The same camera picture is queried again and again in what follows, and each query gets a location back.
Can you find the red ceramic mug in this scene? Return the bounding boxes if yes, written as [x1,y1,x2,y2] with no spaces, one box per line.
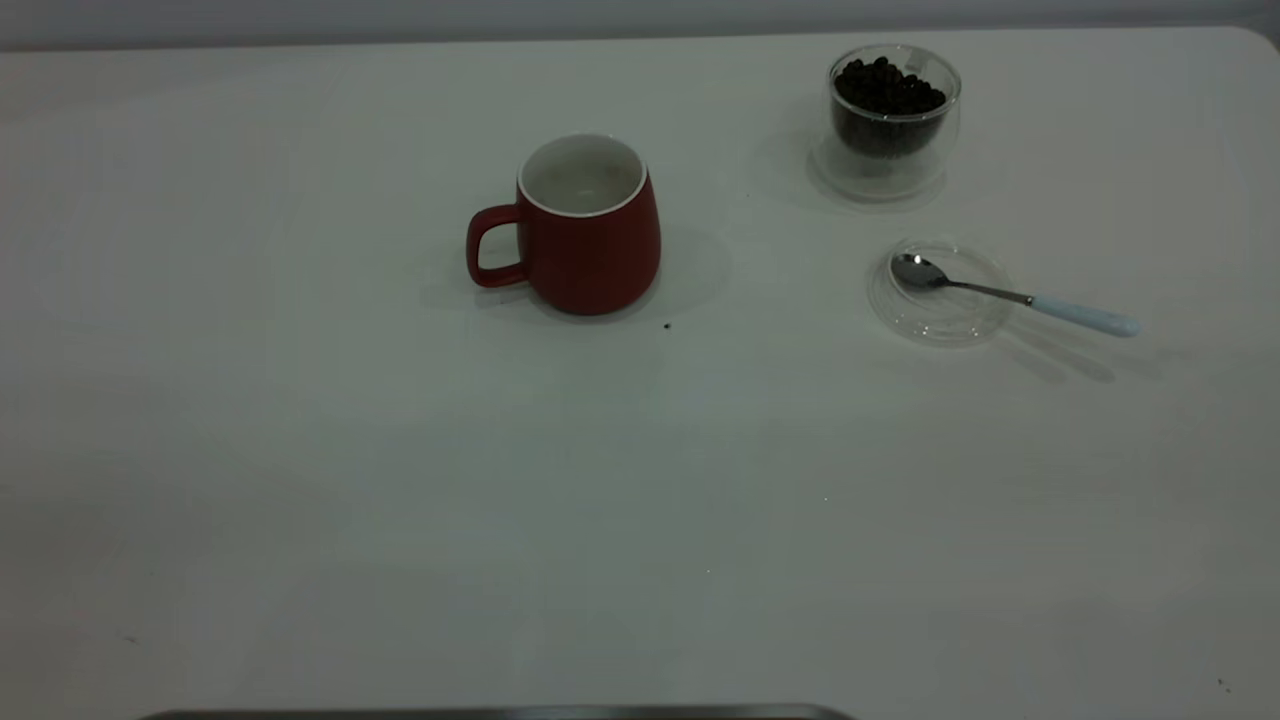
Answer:
[465,133,663,317]

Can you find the clear double-wall glass cup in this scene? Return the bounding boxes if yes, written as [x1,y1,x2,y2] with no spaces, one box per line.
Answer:
[808,43,963,203]

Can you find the clear glass saucer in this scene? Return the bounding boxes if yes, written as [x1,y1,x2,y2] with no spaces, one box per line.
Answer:
[868,238,1016,348]

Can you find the metal spoon light-blue handle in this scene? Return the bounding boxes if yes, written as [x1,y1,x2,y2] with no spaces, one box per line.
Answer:
[890,253,1142,338]

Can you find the dark coffee beans pile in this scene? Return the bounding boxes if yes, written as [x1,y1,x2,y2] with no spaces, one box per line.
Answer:
[835,55,948,159]

